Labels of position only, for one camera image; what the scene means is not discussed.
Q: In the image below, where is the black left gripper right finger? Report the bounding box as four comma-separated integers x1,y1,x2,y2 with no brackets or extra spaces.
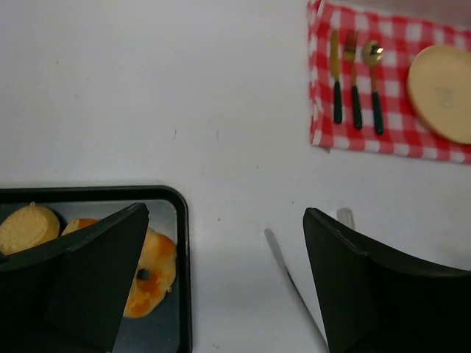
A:
303,208,470,352

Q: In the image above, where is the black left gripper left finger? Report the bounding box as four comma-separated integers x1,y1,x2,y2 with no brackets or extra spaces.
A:
1,203,149,352

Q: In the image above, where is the glazed bread with hole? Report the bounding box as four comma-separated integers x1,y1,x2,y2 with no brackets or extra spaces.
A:
60,217,178,319

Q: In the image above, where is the round pale bun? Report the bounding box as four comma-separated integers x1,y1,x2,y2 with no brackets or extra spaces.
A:
1,204,60,254

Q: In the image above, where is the black baking tray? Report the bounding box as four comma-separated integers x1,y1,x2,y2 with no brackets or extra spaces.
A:
1,185,193,352

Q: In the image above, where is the red white checkered cloth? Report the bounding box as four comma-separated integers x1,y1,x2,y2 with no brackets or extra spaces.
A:
307,1,470,164

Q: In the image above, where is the cream round plate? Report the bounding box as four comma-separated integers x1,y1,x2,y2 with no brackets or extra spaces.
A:
406,45,470,145

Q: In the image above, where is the gold spoon green handle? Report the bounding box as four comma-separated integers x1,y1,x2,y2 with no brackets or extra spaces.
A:
362,40,384,135

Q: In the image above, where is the gold knife green handle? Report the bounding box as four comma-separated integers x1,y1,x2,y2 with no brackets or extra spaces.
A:
330,30,343,124

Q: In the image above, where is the gold fork green handle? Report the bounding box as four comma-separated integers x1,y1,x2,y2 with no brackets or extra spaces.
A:
344,30,363,130

